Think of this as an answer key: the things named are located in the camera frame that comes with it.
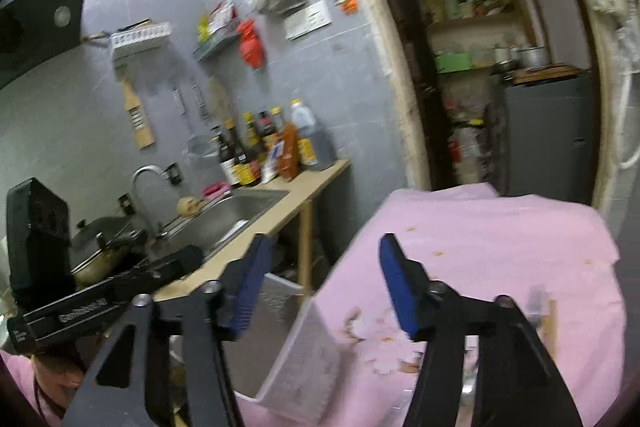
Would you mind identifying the large vinegar jug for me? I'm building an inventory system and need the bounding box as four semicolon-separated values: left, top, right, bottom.
291;98;335;171

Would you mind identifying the white perforated utensil holder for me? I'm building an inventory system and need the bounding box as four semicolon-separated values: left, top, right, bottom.
222;273;342;426

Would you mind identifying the chrome faucet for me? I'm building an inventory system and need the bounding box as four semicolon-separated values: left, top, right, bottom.
130;165;174;237

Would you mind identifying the orange wall plug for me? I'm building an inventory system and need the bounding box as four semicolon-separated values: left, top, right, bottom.
334;0;358;15

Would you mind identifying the pink soap dish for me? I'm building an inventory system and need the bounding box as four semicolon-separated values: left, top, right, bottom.
202;181;231;200

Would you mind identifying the person's left hand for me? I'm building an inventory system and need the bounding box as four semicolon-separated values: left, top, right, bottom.
32;355;85;409

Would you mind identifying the pink floral tablecloth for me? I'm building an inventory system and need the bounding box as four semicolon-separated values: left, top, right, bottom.
314;184;626;426

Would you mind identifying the dark soy sauce bottle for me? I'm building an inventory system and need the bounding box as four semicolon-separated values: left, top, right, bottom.
224;118;262;187

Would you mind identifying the metal pot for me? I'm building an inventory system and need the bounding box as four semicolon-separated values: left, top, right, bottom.
518;46;550;69

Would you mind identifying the green box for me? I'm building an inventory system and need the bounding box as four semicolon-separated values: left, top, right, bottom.
434;52;473;74

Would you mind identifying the orange spice packet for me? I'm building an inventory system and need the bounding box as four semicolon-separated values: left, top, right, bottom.
278;122;299;182

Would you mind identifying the white wall switch socket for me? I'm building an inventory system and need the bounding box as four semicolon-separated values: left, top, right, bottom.
284;0;332;40

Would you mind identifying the white wall basket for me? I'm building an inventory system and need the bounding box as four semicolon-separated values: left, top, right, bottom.
108;22;171;61

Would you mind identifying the grey wall shelf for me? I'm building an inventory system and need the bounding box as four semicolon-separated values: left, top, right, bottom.
193;32;239;62

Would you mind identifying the red plastic bag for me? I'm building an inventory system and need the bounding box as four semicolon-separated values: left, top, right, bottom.
238;20;265;69

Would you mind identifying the grey cabinet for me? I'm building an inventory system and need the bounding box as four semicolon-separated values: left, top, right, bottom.
494;72;598;205

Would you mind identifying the beige kitchen counter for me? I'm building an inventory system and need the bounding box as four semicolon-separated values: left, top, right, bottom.
154;159;352;300

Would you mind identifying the pink sleeve forearm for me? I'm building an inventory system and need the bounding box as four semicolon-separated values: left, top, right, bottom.
1;350;61;426

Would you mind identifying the range hood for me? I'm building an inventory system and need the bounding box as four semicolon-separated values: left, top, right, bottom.
1;0;85;87

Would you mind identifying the stainless steel sink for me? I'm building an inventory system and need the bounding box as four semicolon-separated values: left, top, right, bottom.
148;188;288;259

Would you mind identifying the loofah sponge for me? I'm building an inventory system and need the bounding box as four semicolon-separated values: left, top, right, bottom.
177;196;203;218

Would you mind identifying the wooden grater board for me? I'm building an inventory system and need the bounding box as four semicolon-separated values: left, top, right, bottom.
116;65;155;150

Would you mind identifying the black wok pan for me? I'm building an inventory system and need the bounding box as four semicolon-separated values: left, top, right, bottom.
68;217;148;289

